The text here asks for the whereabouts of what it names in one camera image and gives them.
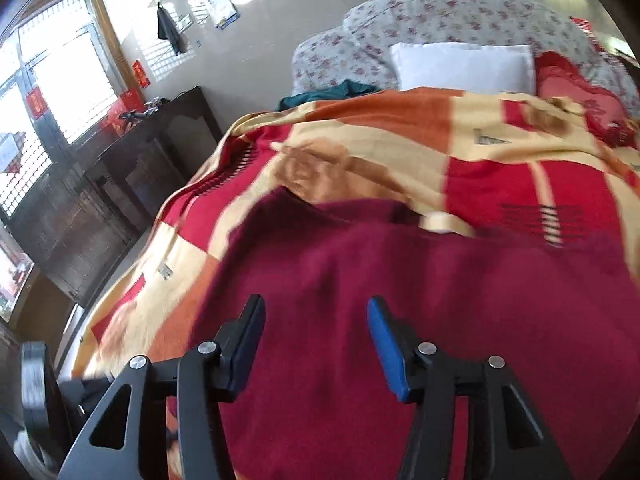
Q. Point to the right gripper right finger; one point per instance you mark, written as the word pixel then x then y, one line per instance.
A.
pixel 505 437

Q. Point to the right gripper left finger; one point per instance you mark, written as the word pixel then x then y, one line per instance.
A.
pixel 126 435

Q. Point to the dark wooden cabinet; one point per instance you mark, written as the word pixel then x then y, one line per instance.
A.
pixel 85 211

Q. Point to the orange red patterned blanket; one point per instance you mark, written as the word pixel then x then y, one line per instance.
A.
pixel 494 225

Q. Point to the red embroidered pillow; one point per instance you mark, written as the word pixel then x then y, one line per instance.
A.
pixel 606 118

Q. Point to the white pillow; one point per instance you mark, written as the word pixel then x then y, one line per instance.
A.
pixel 466 67

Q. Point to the window with grille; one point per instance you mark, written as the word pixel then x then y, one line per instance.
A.
pixel 55 74

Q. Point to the teal cloth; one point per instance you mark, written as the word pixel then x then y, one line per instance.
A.
pixel 345 90

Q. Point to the dark hanging garment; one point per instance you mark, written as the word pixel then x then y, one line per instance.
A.
pixel 167 30

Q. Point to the floral quilt bundle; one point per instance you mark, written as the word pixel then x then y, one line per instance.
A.
pixel 358 49

